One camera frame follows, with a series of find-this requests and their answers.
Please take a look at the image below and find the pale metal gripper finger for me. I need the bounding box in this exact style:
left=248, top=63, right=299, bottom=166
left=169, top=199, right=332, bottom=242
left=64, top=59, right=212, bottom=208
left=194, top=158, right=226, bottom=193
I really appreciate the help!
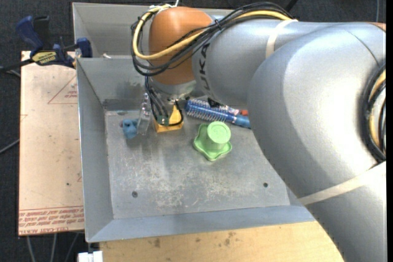
left=136, top=110, right=146, bottom=136
left=142, top=93, right=153, bottom=135

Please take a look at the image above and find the small blue toy animal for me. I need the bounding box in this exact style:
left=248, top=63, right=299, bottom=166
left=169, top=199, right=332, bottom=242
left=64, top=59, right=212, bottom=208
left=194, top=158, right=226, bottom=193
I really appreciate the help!
left=122, top=118, right=139, bottom=141

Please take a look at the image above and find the yellow block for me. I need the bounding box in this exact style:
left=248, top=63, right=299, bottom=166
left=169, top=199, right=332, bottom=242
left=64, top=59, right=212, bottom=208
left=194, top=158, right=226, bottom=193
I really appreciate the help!
left=154, top=104, right=185, bottom=134

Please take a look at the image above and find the blue hair brush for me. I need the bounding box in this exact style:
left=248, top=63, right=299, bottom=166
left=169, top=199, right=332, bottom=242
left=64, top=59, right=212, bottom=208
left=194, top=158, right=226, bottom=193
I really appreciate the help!
left=183, top=99, right=251, bottom=129

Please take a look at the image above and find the green star-shaped toy cup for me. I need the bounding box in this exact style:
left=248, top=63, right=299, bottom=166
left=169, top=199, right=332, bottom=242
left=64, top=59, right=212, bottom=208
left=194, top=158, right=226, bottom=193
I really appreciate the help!
left=192, top=121, right=233, bottom=162

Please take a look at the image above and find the grey metal bin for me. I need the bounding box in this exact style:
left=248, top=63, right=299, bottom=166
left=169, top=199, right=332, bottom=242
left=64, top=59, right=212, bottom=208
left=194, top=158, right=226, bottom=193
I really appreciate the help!
left=72, top=2, right=317, bottom=243

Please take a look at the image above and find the brown cardboard board, red print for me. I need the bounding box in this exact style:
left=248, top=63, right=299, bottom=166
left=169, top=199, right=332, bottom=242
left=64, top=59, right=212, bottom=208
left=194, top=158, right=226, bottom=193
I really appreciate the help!
left=18, top=50, right=85, bottom=237

